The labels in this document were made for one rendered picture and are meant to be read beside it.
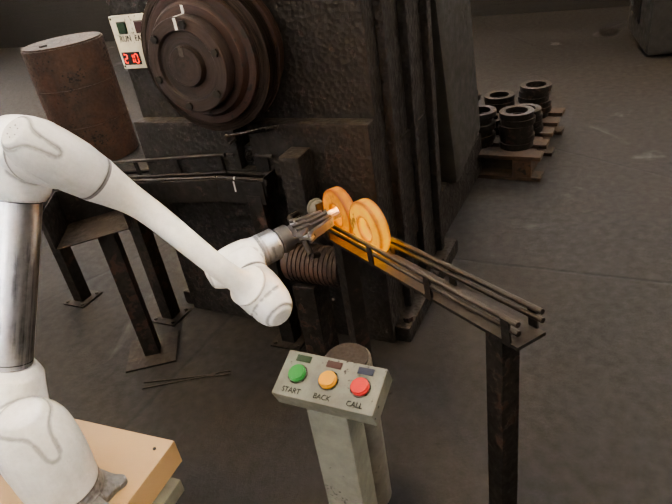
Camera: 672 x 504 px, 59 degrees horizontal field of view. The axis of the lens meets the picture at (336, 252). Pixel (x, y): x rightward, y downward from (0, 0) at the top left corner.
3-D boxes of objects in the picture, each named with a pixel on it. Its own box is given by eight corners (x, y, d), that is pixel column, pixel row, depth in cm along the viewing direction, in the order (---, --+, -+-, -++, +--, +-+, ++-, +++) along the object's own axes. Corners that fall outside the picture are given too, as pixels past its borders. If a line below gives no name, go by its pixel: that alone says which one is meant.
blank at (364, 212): (354, 192, 161) (343, 196, 160) (385, 204, 148) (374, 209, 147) (364, 243, 167) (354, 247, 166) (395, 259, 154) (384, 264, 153)
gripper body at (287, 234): (274, 247, 168) (302, 233, 171) (287, 259, 162) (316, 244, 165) (267, 225, 164) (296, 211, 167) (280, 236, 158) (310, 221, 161)
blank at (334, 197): (327, 181, 174) (317, 184, 173) (354, 192, 161) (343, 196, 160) (338, 229, 180) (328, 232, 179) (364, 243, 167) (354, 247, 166)
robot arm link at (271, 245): (270, 271, 160) (289, 261, 162) (261, 243, 155) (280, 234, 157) (257, 258, 167) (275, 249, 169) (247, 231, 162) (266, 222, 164)
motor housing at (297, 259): (318, 355, 227) (293, 234, 200) (371, 365, 218) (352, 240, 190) (303, 378, 217) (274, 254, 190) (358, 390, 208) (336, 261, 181)
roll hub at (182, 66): (173, 107, 193) (146, 16, 179) (244, 107, 181) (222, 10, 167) (162, 113, 189) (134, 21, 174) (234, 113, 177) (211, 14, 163)
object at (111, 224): (119, 344, 252) (54, 191, 215) (181, 330, 254) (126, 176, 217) (112, 376, 234) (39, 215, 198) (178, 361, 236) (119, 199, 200)
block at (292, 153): (304, 208, 210) (291, 144, 198) (324, 209, 206) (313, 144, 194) (289, 222, 202) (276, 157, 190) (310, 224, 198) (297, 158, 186)
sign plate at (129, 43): (128, 67, 217) (111, 15, 208) (184, 65, 206) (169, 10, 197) (124, 69, 215) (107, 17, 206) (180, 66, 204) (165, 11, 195)
